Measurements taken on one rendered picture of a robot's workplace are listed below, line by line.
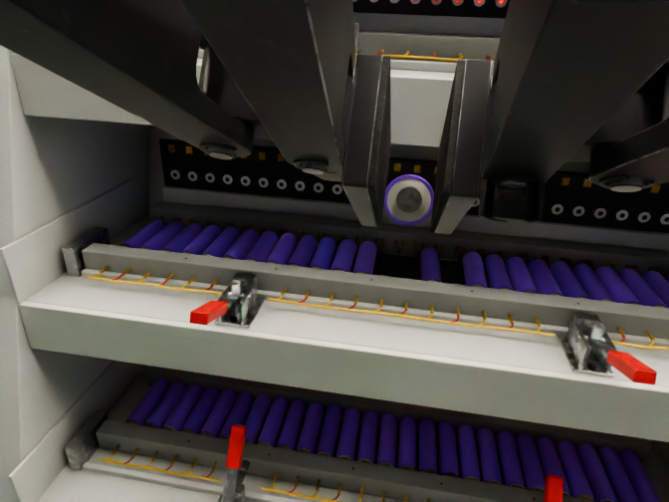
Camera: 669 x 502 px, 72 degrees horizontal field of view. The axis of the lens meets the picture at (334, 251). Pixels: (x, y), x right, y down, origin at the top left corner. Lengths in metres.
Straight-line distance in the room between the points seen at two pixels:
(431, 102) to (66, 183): 0.33
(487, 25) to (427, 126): 0.21
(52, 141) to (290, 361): 0.28
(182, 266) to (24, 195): 0.13
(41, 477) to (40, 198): 0.25
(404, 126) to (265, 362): 0.20
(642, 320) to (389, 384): 0.20
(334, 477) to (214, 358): 0.17
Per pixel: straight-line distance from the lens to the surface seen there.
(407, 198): 0.17
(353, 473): 0.48
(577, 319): 0.39
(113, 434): 0.54
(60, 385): 0.53
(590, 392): 0.38
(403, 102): 0.33
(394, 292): 0.38
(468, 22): 0.52
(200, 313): 0.31
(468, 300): 0.39
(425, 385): 0.37
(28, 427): 0.51
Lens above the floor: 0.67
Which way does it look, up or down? 10 degrees down
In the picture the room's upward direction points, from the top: 5 degrees clockwise
